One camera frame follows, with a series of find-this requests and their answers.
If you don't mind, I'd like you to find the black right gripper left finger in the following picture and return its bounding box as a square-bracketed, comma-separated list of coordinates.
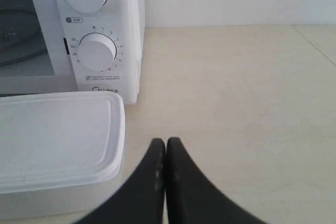
[77, 138, 165, 224]

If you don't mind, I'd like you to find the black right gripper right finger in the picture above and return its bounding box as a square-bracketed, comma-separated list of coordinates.
[166, 137, 264, 223]

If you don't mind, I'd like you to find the white lidded food container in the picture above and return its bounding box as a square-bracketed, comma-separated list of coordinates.
[1, 91, 125, 220]

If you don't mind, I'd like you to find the white lower microwave knob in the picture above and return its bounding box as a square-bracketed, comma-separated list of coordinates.
[77, 33, 117, 72]

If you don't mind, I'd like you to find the white microwave oven body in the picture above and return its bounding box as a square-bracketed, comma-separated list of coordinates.
[1, 0, 145, 104]

